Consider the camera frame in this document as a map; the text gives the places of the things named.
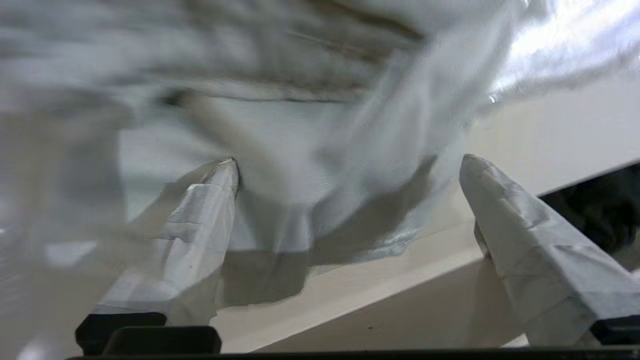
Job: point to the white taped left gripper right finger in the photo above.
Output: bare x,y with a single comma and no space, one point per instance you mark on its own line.
545,250

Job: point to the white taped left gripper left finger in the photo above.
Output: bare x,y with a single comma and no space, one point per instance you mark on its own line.
195,240

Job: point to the light grey garment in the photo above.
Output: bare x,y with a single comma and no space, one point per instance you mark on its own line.
310,140

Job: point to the glossy beige wide drawer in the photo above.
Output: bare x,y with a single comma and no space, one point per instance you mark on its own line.
400,320

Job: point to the white slipper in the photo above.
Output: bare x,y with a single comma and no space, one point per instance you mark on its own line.
575,40

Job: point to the black garment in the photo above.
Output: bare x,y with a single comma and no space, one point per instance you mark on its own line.
605,210

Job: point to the glossy beige low cabinet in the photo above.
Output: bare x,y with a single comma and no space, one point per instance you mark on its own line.
550,140

